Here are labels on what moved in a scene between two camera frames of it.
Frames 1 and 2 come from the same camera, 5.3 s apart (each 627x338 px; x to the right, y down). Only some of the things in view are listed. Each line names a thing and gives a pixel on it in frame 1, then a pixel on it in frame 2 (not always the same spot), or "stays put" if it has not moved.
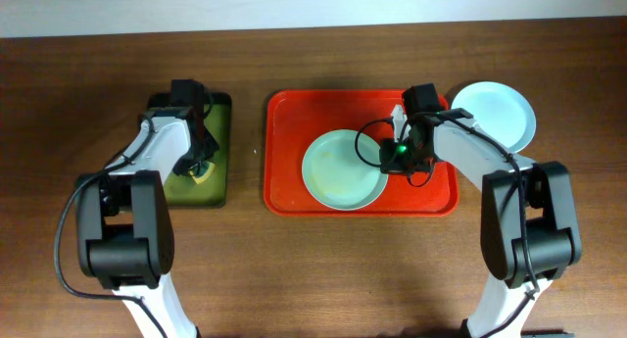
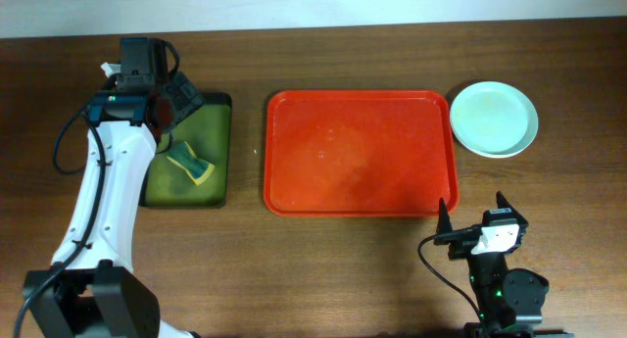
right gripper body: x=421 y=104 to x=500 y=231
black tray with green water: x=213 y=193 stays put
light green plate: x=342 y=169 to x=494 y=119
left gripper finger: x=203 y=148 to x=184 y=97
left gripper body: x=194 y=163 to x=185 y=99
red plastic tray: x=294 y=119 stays put
